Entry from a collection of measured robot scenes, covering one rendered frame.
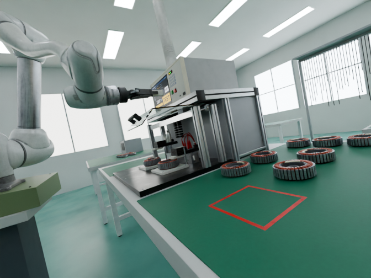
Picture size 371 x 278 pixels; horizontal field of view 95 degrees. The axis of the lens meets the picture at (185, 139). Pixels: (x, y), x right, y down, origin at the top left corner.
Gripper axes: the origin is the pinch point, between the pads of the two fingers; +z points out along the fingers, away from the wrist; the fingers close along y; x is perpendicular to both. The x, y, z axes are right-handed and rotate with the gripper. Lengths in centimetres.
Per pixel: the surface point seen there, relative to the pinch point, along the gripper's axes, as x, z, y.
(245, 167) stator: -40, 8, 43
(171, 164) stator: -37.6, -4.2, 9.1
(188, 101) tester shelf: -9.8, 6.7, 18.2
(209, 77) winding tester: 3.2, 26.1, 14.2
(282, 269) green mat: -43, -21, 72
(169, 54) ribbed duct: 85, 83, -117
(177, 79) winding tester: 4.4, 9.6, 7.8
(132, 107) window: 87, 121, -468
